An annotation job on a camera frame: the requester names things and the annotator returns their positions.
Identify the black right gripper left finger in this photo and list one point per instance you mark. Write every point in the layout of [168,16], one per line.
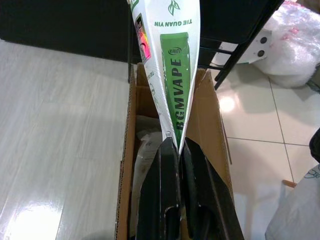
[160,200]

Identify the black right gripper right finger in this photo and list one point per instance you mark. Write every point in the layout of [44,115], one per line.
[205,200]

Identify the white green packet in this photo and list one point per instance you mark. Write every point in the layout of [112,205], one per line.
[175,100]

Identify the clear plastic bag with paper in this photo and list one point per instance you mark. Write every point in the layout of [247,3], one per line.
[147,150]

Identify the open brown cardboard box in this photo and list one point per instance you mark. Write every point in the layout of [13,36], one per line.
[207,112]

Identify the translucent grey plastic bag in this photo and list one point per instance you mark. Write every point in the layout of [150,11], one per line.
[300,212]

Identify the large black fabric bag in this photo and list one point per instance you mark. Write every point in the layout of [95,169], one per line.
[315,147]

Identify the white plastic bag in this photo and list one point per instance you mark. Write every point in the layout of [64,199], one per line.
[295,50]

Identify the black folding chair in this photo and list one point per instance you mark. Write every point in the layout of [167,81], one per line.
[225,20]

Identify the black door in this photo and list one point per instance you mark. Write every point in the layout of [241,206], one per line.
[62,25]

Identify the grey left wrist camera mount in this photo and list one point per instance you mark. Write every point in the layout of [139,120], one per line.
[260,42]

